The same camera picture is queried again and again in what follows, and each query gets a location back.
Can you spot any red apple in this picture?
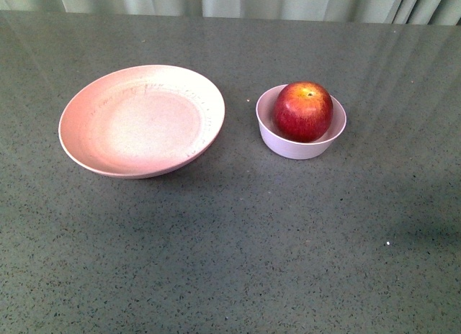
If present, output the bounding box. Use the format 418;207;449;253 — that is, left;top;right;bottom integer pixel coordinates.
273;81;334;143

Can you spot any pale pink bowl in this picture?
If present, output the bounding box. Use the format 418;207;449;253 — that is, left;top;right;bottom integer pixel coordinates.
256;84;347;160

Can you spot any pink plate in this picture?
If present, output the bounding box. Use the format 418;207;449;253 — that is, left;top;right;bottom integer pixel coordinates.
58;65;225;179

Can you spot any white pleated curtain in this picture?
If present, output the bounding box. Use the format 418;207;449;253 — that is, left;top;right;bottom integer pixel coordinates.
1;0;460;25

